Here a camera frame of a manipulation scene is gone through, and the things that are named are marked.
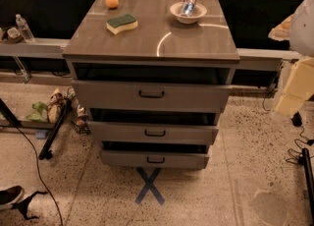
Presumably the white bowl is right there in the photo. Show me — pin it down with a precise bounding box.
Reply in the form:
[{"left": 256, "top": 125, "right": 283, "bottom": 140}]
[{"left": 170, "top": 2, "right": 207, "bottom": 25}]

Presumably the black floor cable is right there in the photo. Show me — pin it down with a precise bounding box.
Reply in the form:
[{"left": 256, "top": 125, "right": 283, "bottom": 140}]
[{"left": 13, "top": 125, "right": 65, "bottom": 226}]

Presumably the green yellow sponge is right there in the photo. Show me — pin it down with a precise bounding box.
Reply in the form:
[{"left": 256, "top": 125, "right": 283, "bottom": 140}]
[{"left": 106, "top": 14, "right": 138, "bottom": 34}]

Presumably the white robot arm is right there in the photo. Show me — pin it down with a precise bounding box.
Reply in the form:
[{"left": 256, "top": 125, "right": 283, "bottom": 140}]
[{"left": 268, "top": 0, "right": 314, "bottom": 117}]

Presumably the black stand right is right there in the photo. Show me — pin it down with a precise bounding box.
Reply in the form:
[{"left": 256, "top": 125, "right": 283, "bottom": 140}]
[{"left": 302, "top": 148, "right": 314, "bottom": 226}]

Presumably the clear plastic water bottle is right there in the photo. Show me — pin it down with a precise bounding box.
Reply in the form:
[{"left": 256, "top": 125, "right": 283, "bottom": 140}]
[{"left": 16, "top": 14, "right": 35, "bottom": 42}]

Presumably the orange fruit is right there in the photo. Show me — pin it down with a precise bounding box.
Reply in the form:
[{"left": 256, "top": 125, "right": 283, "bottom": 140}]
[{"left": 105, "top": 0, "right": 119, "bottom": 9}]

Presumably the round dish with items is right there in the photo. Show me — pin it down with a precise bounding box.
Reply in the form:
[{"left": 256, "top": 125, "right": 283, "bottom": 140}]
[{"left": 0, "top": 27, "right": 23, "bottom": 44}]

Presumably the blue silver drink can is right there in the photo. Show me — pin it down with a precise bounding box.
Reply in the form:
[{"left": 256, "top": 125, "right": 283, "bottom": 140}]
[{"left": 181, "top": 0, "right": 197, "bottom": 17}]

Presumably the dark shoe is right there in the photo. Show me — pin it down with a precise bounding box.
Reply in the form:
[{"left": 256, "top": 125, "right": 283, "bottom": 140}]
[{"left": 0, "top": 186, "right": 24, "bottom": 210}]

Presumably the black tripod leg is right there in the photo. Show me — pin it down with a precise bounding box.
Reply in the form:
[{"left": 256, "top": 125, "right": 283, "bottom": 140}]
[{"left": 38, "top": 99, "right": 71, "bottom": 160}]

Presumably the grey drawer cabinet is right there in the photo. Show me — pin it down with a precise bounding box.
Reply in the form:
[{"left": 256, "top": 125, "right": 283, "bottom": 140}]
[{"left": 64, "top": 0, "right": 239, "bottom": 155}]

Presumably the black power adapter cable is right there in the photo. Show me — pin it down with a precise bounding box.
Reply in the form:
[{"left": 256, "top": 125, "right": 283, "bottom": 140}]
[{"left": 262, "top": 72, "right": 314, "bottom": 165}]

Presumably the blue tape cross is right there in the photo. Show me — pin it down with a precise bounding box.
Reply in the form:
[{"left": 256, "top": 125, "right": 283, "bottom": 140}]
[{"left": 135, "top": 167, "right": 165, "bottom": 205}]

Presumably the green snack bag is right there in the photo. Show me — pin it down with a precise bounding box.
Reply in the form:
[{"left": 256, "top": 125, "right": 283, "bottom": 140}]
[{"left": 26, "top": 101, "right": 48, "bottom": 122}]

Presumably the grey middle drawer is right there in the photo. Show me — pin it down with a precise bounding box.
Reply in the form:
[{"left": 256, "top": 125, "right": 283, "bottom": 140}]
[{"left": 88, "top": 121, "right": 218, "bottom": 145}]

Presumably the grey top drawer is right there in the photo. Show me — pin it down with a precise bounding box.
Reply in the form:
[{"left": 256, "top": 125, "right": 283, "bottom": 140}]
[{"left": 73, "top": 80, "right": 230, "bottom": 113}]

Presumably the grey drawer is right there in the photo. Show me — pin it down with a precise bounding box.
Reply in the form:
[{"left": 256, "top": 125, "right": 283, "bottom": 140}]
[
  {"left": 88, "top": 121, "right": 218, "bottom": 145},
  {"left": 100, "top": 150, "right": 209, "bottom": 169},
  {"left": 73, "top": 80, "right": 230, "bottom": 113}
]

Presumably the grey bottom drawer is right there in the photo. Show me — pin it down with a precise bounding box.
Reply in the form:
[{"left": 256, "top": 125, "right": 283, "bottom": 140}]
[{"left": 100, "top": 150, "right": 209, "bottom": 169}]

